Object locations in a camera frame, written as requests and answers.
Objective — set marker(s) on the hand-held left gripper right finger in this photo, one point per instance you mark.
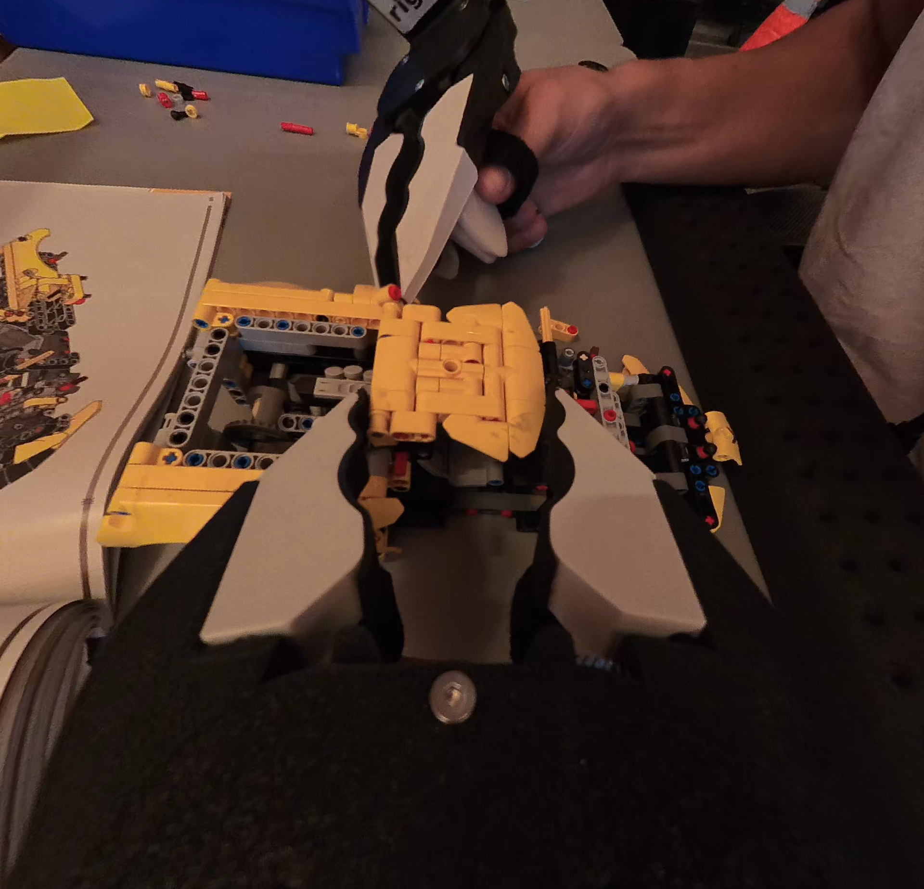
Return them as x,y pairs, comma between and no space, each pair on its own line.
621,542

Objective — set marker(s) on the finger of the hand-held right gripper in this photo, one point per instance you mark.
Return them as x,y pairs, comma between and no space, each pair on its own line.
374,210
440,196

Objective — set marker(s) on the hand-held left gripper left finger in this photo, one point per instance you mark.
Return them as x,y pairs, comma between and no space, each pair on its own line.
289,542

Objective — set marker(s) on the small yellow connector red pin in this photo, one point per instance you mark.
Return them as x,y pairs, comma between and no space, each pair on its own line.
393,293

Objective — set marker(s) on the yellow toy brick car model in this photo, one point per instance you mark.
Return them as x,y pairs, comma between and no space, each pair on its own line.
447,355

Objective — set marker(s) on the person's right forearm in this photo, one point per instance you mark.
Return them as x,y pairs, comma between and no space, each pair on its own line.
736,109

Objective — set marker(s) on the person's right hand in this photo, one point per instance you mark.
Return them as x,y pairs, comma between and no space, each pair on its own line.
570,124

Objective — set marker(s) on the small red brick pin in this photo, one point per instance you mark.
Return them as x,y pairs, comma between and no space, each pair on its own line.
296,128

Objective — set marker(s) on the black office chair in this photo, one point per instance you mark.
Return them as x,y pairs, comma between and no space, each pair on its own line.
650,8

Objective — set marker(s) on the pile of small brick pins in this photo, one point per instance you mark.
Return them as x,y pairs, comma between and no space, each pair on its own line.
163,99

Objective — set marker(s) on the open instruction booklet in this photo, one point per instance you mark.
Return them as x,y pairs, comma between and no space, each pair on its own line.
130,268

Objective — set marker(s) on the blue plastic bin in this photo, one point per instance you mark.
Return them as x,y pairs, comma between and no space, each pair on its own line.
180,15

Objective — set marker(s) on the yellow paper sheet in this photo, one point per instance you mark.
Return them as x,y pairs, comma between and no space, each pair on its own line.
40,106

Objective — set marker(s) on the person's white shirt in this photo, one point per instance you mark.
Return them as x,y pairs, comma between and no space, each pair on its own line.
873,253

